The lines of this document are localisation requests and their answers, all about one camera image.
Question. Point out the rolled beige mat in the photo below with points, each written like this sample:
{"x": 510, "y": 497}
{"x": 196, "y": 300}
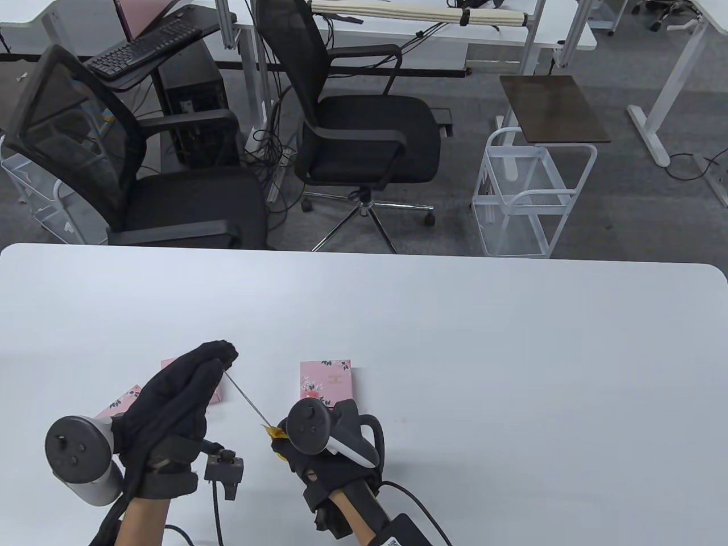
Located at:
{"x": 398, "y": 10}

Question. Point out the black mesh office chair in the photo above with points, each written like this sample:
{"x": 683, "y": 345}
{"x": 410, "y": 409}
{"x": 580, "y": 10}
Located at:
{"x": 187, "y": 205}
{"x": 369, "y": 136}

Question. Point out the black office chair base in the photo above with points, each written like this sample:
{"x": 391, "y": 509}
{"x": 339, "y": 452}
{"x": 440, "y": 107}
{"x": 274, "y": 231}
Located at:
{"x": 662, "y": 8}

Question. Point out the person's left hand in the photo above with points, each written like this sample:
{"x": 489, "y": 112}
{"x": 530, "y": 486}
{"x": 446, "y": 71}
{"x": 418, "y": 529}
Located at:
{"x": 170, "y": 398}

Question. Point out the white desk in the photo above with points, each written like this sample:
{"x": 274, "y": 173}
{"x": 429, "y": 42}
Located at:
{"x": 677, "y": 62}
{"x": 57, "y": 23}

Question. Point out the pink screen laptop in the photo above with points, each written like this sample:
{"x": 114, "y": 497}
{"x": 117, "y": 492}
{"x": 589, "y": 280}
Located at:
{"x": 142, "y": 14}

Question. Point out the person's left forearm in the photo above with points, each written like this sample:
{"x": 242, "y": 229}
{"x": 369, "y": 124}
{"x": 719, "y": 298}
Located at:
{"x": 142, "y": 523}

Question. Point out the person's right forearm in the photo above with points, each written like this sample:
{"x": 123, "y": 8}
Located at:
{"x": 350, "y": 506}

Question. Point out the dark wooden side table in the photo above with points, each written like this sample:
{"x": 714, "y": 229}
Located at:
{"x": 554, "y": 108}

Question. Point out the person's right hand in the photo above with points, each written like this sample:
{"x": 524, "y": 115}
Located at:
{"x": 330, "y": 472}

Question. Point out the yellow cloth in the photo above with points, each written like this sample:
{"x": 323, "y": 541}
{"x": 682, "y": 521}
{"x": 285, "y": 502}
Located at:
{"x": 277, "y": 432}

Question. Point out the pink floral gift box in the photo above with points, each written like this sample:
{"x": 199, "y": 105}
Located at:
{"x": 122, "y": 404}
{"x": 215, "y": 395}

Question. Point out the black computer tower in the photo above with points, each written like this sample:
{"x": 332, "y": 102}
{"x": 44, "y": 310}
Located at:
{"x": 196, "y": 96}

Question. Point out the black keyboard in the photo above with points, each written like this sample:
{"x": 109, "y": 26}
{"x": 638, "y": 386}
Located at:
{"x": 136, "y": 51}

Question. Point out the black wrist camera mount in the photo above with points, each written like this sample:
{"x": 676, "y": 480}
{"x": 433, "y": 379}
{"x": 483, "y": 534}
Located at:
{"x": 330, "y": 520}
{"x": 224, "y": 469}

